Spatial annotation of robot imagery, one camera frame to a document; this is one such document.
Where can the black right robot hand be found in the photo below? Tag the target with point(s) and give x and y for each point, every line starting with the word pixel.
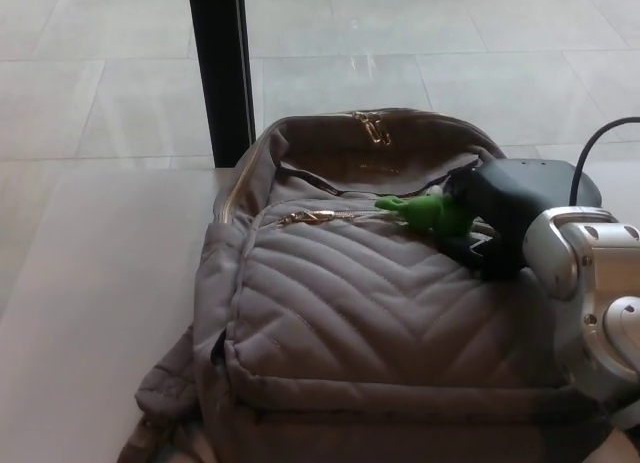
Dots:
pixel 510 208

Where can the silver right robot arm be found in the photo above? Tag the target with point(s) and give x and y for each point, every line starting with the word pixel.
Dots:
pixel 590 293

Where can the grey quilted backpack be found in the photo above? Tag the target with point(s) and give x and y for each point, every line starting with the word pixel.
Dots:
pixel 350 323

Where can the black vertical post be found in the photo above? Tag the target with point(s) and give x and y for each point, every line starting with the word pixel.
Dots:
pixel 222 73

